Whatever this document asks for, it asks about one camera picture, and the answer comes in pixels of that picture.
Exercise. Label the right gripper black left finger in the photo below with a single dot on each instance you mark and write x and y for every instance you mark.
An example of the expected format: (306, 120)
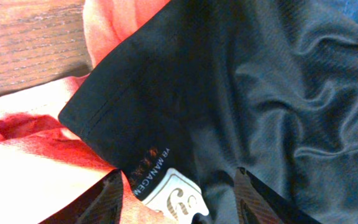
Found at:
(100, 204)

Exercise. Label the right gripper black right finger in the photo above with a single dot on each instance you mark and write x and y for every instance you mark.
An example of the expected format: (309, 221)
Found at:
(259, 204)

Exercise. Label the black printed jersey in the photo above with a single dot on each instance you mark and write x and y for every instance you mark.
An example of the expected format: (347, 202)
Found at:
(207, 87)

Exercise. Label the red orange shirt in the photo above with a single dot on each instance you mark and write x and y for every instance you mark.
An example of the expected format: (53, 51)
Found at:
(47, 49)

